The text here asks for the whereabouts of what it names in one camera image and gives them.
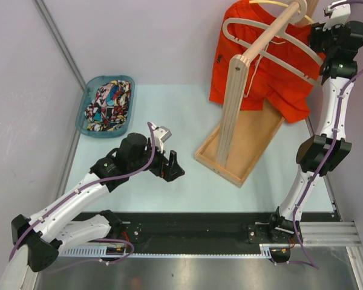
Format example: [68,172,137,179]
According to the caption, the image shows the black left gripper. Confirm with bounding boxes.
[129,138,184,182]

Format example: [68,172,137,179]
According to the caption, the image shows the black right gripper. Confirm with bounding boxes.
[306,19,345,57]

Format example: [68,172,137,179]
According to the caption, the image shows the beige wooden hanger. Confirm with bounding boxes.
[222,0,324,88]

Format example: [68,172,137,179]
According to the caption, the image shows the orange shorts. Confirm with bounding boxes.
[209,1,320,123]

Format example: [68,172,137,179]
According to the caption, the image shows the yellow round hanger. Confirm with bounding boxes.
[249,0,315,26]

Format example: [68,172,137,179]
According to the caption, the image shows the colourful comic print shorts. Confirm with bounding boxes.
[84,80,132,132]

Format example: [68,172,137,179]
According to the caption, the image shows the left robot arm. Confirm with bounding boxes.
[0,124,185,289]

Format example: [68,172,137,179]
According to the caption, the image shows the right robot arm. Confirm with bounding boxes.
[267,21,363,243]

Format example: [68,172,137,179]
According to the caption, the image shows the wooden clothes rack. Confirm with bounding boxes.
[195,1,324,187]

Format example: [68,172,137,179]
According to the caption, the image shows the teal plastic basket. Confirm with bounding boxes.
[76,75,135,138]

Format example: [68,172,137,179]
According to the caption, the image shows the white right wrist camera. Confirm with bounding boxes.
[322,1,351,31]

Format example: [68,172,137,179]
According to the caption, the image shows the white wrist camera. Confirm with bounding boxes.
[322,1,351,31]
[151,123,172,153]

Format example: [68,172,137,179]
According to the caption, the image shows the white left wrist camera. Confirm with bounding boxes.
[151,123,172,153]

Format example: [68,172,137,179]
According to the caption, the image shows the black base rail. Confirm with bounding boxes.
[69,211,303,263]

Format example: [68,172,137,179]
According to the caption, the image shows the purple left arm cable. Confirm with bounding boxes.
[8,121,158,272]

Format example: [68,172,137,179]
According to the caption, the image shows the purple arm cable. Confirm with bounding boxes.
[8,121,158,272]
[272,0,363,270]

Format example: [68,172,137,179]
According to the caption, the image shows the white slotted cable duct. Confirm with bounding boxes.
[59,243,291,259]

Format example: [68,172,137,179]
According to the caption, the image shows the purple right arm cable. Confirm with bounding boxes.
[272,0,363,270]

